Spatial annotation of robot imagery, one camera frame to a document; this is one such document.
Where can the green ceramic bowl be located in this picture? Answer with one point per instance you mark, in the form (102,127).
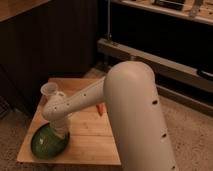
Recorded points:
(46,145)

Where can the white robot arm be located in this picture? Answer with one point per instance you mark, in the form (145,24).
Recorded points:
(130,95)

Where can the orange carrot piece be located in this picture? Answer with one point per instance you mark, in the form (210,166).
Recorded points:
(100,109)

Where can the clear plastic cup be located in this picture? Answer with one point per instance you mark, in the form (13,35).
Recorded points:
(49,89)

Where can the vertical metal pole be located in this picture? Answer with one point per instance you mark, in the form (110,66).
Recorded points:
(108,20)

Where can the metal shelf beam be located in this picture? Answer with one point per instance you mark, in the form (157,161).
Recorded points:
(165,67)

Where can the upper wooden shelf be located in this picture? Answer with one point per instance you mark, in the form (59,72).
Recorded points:
(202,14)

